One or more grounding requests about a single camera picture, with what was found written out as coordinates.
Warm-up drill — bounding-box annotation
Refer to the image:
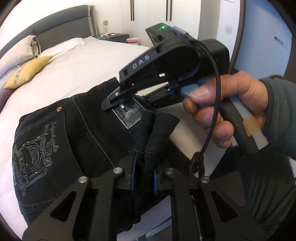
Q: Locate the black jeans pant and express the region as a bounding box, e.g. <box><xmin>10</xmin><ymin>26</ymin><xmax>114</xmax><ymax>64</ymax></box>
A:
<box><xmin>12</xmin><ymin>78</ymin><xmax>180</xmax><ymax>225</ymax></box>

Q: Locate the right hand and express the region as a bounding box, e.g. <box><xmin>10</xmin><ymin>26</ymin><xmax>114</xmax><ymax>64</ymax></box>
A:
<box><xmin>183</xmin><ymin>71</ymin><xmax>268</xmax><ymax>149</ymax></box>

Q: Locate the white plastic bag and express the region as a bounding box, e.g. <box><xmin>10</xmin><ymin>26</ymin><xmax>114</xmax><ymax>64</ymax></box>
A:
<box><xmin>126</xmin><ymin>38</ymin><xmax>139</xmax><ymax>45</ymax></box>

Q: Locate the white wardrobe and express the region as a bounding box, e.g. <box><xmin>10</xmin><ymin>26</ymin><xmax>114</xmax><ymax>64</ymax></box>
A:
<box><xmin>120</xmin><ymin>0</ymin><xmax>221</xmax><ymax>47</ymax></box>

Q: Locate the black bedside table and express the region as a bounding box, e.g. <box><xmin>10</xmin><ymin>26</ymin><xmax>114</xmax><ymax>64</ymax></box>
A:
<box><xmin>98</xmin><ymin>33</ymin><xmax>130</xmax><ymax>43</ymax></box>

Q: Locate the white bed mattress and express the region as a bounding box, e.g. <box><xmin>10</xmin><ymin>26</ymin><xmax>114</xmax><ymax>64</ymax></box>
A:
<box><xmin>0</xmin><ymin>35</ymin><xmax>232</xmax><ymax>239</ymax></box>

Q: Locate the dark grey headboard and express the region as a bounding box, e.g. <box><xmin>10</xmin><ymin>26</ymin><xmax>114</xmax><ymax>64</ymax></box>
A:
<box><xmin>1</xmin><ymin>5</ymin><xmax>98</xmax><ymax>57</ymax></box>

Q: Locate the white pillow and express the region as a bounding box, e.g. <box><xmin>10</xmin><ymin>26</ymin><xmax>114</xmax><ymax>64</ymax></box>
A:
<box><xmin>39</xmin><ymin>38</ymin><xmax>85</xmax><ymax>58</ymax></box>

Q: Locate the yellow cushion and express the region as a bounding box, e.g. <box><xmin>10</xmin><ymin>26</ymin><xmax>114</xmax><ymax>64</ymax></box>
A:
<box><xmin>4</xmin><ymin>56</ymin><xmax>53</xmax><ymax>89</ymax></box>

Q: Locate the purple cushion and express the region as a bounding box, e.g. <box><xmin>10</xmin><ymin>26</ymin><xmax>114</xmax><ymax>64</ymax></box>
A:
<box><xmin>0</xmin><ymin>89</ymin><xmax>15</xmax><ymax>112</ymax></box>

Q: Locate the white folded duvet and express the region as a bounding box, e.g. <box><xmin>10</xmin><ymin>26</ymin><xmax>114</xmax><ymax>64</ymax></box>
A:
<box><xmin>1</xmin><ymin>35</ymin><xmax>41</xmax><ymax>76</ymax></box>

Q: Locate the black tracking camera box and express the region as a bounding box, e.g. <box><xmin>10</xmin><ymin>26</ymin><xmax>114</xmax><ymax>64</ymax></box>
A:
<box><xmin>145</xmin><ymin>23</ymin><xmax>188</xmax><ymax>46</ymax></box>

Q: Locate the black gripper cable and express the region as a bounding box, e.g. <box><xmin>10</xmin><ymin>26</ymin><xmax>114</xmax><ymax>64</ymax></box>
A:
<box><xmin>189</xmin><ymin>41</ymin><xmax>221</xmax><ymax>179</ymax></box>

